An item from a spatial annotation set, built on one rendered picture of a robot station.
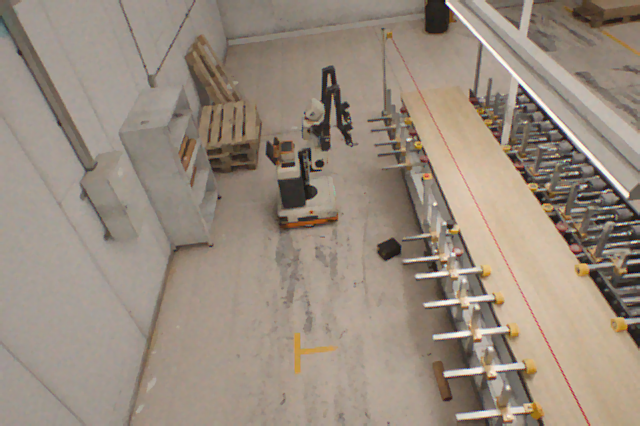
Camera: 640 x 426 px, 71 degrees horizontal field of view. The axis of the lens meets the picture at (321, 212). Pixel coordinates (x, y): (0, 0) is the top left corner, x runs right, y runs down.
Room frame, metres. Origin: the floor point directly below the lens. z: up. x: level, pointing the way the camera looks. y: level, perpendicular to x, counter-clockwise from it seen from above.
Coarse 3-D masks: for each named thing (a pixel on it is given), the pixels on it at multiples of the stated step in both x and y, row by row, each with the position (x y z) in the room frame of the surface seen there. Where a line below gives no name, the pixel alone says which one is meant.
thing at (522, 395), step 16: (432, 176) 3.41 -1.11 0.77; (448, 208) 2.86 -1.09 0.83; (464, 256) 2.37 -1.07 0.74; (480, 288) 2.01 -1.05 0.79; (480, 304) 1.96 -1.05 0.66; (496, 320) 1.70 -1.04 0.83; (496, 336) 1.65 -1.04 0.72; (512, 384) 1.34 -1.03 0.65; (528, 400) 1.17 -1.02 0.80; (528, 416) 1.12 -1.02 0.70
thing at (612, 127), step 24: (480, 0) 3.01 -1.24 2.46; (528, 0) 3.61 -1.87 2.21; (504, 24) 2.55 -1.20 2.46; (528, 24) 3.61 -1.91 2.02; (528, 48) 2.18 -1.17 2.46; (552, 72) 1.89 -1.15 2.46; (576, 96) 1.65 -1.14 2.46; (504, 120) 3.65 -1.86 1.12; (600, 120) 1.45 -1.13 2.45; (504, 144) 3.61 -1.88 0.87; (624, 144) 1.28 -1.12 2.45
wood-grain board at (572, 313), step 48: (432, 96) 4.74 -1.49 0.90; (432, 144) 3.76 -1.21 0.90; (480, 144) 3.63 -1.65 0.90; (480, 192) 2.92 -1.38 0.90; (528, 192) 2.83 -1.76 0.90; (480, 240) 2.37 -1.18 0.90; (528, 240) 2.30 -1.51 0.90; (528, 288) 1.86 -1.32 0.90; (576, 288) 1.80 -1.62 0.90; (528, 336) 1.51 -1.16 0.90; (576, 336) 1.46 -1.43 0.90; (624, 336) 1.41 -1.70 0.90; (528, 384) 1.21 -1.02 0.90; (576, 384) 1.17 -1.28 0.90; (624, 384) 1.13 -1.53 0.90
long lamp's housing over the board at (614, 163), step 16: (448, 0) 3.48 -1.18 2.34; (464, 16) 3.09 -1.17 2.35; (480, 32) 2.76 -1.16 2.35; (496, 48) 2.49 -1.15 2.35; (512, 48) 2.39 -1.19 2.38; (512, 64) 2.25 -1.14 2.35; (528, 64) 2.16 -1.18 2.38; (528, 80) 2.04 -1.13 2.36; (544, 80) 1.97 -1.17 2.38; (544, 96) 1.86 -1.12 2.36; (560, 96) 1.80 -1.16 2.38; (560, 112) 1.70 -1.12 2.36; (576, 112) 1.65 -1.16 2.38; (576, 128) 1.56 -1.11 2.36; (592, 128) 1.51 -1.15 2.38; (592, 144) 1.43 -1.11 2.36; (608, 144) 1.39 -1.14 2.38; (608, 160) 1.32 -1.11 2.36; (624, 160) 1.28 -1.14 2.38; (624, 176) 1.21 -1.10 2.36
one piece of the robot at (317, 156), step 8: (304, 120) 4.02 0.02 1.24; (304, 128) 3.96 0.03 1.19; (304, 136) 4.02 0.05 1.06; (320, 136) 4.01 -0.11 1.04; (312, 144) 4.03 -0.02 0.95; (320, 144) 4.09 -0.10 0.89; (312, 152) 3.99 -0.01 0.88; (320, 152) 3.98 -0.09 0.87; (312, 160) 3.99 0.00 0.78; (320, 160) 3.98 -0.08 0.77; (320, 168) 3.98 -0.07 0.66
